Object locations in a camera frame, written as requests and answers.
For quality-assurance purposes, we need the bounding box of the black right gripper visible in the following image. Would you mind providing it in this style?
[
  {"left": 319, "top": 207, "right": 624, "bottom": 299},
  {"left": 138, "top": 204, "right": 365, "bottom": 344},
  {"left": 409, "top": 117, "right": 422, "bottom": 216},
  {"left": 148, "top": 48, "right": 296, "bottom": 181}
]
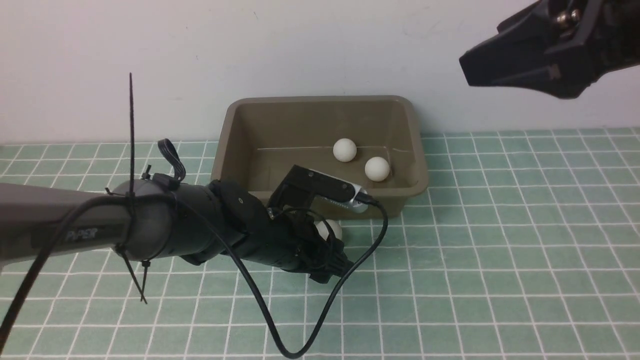
[{"left": 459, "top": 0, "right": 639, "bottom": 100}]

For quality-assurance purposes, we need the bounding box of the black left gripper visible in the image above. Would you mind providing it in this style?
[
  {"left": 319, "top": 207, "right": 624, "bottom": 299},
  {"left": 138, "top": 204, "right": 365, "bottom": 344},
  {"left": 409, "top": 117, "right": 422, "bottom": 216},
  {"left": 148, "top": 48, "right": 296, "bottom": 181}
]
[{"left": 232, "top": 209, "right": 354, "bottom": 284}]

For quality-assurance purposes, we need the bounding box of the white ping-pong ball plain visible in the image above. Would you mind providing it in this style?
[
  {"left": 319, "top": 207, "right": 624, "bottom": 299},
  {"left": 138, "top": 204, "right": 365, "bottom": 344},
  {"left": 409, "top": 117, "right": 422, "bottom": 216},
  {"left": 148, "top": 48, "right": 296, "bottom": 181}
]
[
  {"left": 315, "top": 219, "right": 343, "bottom": 240},
  {"left": 333, "top": 137, "right": 358, "bottom": 163}
]

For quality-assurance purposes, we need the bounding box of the white ping-pong ball logo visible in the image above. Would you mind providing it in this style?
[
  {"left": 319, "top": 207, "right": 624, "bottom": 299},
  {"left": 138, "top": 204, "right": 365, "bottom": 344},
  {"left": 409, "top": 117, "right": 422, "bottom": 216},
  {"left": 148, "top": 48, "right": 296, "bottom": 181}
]
[{"left": 365, "top": 156, "right": 391, "bottom": 182}]

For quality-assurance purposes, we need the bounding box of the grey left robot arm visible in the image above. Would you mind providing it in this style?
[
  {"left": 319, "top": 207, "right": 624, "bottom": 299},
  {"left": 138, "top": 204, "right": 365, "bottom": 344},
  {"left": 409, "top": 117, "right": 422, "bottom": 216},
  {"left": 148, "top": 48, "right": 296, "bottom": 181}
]
[{"left": 0, "top": 173, "right": 354, "bottom": 284}]

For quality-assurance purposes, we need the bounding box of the olive plastic storage bin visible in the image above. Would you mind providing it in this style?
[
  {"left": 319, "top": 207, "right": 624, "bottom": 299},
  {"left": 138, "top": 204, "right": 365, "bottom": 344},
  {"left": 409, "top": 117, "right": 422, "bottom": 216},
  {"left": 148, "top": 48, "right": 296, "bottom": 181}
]
[{"left": 210, "top": 95, "right": 429, "bottom": 218}]

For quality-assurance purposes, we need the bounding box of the green checked tablecloth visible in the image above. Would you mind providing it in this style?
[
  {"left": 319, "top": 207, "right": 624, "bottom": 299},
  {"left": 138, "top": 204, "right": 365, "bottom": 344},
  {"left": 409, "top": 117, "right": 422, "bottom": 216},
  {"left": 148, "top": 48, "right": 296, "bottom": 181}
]
[{"left": 1, "top": 128, "right": 640, "bottom": 360}]

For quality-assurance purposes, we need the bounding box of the black left camera cable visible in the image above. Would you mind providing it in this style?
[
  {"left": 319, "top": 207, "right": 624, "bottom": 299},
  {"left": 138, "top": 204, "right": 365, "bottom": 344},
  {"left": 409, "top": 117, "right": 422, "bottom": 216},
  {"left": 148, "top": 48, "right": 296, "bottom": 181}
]
[{"left": 0, "top": 192, "right": 390, "bottom": 360}]

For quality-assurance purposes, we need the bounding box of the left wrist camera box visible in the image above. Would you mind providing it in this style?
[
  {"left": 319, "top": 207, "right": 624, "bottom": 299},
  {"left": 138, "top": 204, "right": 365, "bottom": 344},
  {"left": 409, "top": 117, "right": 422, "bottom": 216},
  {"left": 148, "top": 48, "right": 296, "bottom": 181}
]
[{"left": 266, "top": 165, "right": 377, "bottom": 221}]

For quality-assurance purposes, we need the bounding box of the black cable tie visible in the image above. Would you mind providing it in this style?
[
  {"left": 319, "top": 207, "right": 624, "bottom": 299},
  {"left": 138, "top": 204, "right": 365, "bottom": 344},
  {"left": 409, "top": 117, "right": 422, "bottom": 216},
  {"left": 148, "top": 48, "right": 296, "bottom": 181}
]
[{"left": 112, "top": 72, "right": 148, "bottom": 305}]

